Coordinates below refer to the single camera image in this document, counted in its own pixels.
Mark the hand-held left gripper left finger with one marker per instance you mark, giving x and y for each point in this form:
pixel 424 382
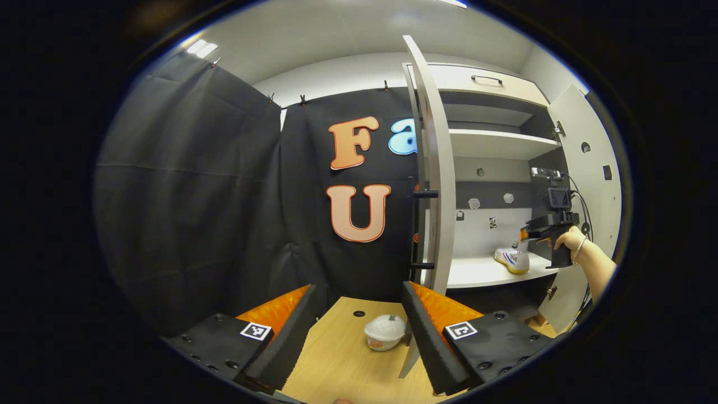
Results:
pixel 291 342

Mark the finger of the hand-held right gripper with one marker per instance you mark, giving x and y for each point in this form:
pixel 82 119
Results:
pixel 523 233

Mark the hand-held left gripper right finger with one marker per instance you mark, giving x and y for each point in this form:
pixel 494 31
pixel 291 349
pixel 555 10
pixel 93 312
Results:
pixel 426 342

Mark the white striped shoe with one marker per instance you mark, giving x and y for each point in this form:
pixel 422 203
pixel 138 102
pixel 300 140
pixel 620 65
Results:
pixel 515 261
pixel 384 331

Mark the white grey shoe cabinet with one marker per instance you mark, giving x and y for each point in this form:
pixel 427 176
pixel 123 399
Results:
pixel 493 145

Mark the black backdrop cloth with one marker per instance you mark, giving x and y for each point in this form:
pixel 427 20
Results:
pixel 196 196

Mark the ceiling light panel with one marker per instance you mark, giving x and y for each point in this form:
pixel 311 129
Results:
pixel 202 47

